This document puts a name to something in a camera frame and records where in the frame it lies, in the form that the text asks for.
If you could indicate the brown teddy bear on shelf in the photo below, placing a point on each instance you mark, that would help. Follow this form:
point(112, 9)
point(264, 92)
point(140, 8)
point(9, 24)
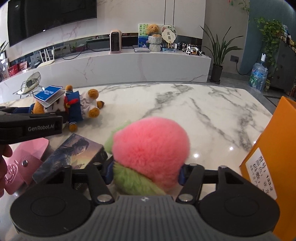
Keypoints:
point(153, 30)

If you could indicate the pink small space heater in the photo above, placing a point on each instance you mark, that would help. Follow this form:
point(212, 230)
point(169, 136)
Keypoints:
point(115, 41)

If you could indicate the white round paper fan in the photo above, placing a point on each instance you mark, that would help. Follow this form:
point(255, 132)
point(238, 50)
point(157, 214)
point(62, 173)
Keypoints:
point(169, 35)

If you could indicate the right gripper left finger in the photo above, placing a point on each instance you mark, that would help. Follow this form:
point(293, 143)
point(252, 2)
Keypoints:
point(99, 192)

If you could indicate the white knitted pot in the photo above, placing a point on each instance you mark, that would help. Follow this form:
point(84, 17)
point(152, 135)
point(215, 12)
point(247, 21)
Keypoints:
point(155, 42)

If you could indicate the small white desk fan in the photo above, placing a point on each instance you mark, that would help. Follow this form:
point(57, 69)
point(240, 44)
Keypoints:
point(30, 86)

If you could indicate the white wifi router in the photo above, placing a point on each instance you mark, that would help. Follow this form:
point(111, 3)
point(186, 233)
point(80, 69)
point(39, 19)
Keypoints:
point(49, 57)

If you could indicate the person's left hand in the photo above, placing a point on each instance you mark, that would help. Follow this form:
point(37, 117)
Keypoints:
point(5, 151)

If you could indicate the orange cardboard shoe box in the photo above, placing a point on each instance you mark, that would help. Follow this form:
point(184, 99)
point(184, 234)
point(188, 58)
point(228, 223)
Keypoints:
point(270, 165)

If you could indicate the potted green leafy plant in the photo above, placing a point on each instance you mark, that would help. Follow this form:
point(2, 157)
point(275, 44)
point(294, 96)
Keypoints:
point(219, 49)

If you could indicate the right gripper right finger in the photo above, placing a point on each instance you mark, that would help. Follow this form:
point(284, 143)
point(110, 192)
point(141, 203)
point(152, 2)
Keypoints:
point(191, 180)

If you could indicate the green picture box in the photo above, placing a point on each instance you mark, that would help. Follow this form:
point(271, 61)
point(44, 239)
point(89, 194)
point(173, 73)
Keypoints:
point(142, 36)

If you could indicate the hanging green vine plant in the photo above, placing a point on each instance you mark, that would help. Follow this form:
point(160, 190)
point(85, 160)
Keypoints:
point(271, 31)

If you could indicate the pink fluffy peach plush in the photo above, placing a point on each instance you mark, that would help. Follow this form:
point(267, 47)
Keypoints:
point(148, 155)

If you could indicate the large blue water bottle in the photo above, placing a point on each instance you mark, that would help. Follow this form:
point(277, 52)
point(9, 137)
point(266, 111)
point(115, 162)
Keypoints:
point(258, 75)

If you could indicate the dark grey drawer cabinet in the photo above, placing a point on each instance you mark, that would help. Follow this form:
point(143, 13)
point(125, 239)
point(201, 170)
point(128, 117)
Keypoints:
point(284, 74)

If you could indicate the black white toy car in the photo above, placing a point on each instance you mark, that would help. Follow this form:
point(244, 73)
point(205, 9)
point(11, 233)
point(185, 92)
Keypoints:
point(191, 49)

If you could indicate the white marble tv console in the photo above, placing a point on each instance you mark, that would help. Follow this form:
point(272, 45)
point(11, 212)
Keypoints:
point(103, 68)

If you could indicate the black wall television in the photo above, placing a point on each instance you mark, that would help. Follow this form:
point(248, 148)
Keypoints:
point(28, 18)

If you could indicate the small blue booklet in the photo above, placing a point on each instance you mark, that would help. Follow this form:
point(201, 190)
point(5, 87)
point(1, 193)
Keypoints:
point(49, 95)

